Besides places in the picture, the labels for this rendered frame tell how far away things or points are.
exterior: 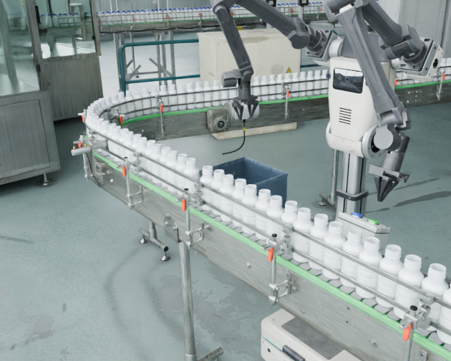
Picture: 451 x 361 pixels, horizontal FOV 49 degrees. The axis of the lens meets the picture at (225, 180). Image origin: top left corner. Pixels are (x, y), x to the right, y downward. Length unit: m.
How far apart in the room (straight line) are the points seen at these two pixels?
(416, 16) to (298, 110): 4.32
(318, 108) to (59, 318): 2.23
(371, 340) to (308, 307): 0.23
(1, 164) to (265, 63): 3.09
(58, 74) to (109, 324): 4.40
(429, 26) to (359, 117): 5.92
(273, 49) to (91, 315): 3.93
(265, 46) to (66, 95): 2.69
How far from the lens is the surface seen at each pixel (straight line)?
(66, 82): 6.86
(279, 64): 6.05
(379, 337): 1.40
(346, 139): 2.06
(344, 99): 2.02
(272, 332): 2.46
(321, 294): 1.48
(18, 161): 4.79
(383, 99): 1.51
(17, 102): 4.68
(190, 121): 3.31
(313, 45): 2.14
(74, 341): 2.93
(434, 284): 1.28
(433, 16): 7.89
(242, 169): 2.55
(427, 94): 4.28
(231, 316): 2.94
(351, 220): 1.55
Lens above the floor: 1.81
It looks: 22 degrees down
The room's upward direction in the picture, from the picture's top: 1 degrees counter-clockwise
